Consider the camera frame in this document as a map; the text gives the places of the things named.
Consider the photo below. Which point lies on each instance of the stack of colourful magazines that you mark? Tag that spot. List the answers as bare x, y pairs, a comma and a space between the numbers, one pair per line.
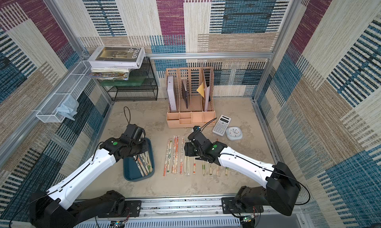
109, 74

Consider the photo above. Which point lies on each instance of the white folio book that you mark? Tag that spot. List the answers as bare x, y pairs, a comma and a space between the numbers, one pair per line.
117, 57

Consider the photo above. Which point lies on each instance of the crumpled pale blue cloth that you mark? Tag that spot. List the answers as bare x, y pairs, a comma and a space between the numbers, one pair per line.
68, 108

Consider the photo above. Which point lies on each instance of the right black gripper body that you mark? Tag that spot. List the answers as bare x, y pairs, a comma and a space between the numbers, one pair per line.
190, 149

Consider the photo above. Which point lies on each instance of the green bamboo chopsticks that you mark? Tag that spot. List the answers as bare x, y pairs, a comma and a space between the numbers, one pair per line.
168, 168

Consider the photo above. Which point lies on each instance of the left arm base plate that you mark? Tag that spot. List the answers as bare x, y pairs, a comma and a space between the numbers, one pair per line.
131, 208

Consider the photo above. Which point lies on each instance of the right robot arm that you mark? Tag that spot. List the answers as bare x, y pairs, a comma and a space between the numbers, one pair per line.
277, 188

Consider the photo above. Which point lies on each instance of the teal plastic storage tray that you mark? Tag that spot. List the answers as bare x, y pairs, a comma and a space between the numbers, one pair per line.
140, 167

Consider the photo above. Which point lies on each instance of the white wire wall basket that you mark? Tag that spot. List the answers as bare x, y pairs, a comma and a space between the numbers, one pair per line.
72, 86

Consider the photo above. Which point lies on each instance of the black wire shelf rack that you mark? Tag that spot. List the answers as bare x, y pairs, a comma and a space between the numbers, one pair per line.
141, 85

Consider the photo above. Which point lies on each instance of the green text chopsticks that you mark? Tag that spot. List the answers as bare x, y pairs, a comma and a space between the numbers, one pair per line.
203, 168

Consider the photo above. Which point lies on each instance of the black notebook in organizer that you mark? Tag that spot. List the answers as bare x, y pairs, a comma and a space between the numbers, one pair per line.
185, 91

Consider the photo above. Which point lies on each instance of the red panda chopsticks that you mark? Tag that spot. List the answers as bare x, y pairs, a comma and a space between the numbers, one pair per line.
194, 167

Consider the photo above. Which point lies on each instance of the red leaf chopsticks in tray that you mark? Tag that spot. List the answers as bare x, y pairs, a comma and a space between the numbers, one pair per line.
182, 155

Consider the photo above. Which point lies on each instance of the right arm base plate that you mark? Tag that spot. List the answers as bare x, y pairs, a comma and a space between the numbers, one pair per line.
231, 205

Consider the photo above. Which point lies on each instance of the white grey calculator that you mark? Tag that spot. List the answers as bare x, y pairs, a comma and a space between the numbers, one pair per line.
221, 125

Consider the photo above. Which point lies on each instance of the yellow paper folder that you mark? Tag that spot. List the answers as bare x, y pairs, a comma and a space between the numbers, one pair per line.
201, 90

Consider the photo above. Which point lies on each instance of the pink desk file organizer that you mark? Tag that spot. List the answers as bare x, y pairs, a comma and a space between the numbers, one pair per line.
200, 110

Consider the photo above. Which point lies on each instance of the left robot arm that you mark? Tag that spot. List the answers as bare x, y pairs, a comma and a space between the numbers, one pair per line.
57, 207

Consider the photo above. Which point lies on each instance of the white blue round clock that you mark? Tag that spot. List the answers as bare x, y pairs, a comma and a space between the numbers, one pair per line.
234, 133

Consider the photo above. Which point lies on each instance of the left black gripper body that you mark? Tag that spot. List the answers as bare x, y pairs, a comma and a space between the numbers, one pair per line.
138, 147

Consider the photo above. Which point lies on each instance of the green folder on rack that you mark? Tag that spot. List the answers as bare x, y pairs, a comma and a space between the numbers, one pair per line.
133, 81

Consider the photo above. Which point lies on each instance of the white binder in organizer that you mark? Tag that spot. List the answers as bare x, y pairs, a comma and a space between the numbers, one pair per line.
171, 93

